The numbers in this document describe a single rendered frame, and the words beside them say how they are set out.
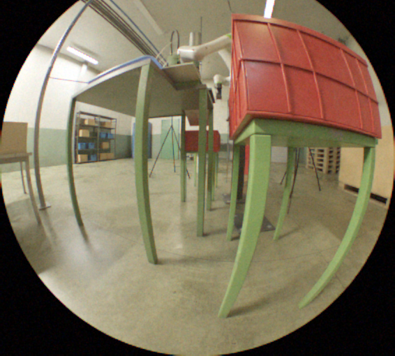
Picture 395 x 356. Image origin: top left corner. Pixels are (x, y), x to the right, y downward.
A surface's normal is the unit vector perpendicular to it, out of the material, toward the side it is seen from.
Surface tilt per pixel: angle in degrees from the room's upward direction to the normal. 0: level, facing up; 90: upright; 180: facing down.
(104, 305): 0
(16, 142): 90
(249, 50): 90
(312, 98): 90
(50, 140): 90
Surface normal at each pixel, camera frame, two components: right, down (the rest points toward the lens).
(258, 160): -0.22, 0.07
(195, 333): 0.02, -1.00
